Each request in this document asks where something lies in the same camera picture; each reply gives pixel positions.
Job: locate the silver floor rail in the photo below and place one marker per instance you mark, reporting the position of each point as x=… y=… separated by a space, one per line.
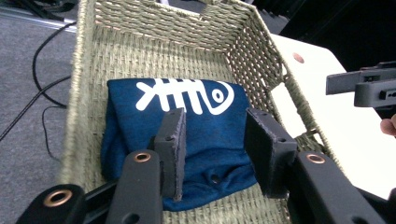
x=31 y=17

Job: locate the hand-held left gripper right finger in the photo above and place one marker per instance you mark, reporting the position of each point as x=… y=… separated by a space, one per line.
x=269 y=155

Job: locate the green woven basket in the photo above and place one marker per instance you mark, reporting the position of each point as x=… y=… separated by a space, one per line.
x=140 y=59

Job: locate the dark blue garment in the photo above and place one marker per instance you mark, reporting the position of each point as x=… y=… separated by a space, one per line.
x=211 y=130

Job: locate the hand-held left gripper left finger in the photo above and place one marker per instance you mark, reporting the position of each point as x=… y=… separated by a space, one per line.
x=172 y=149

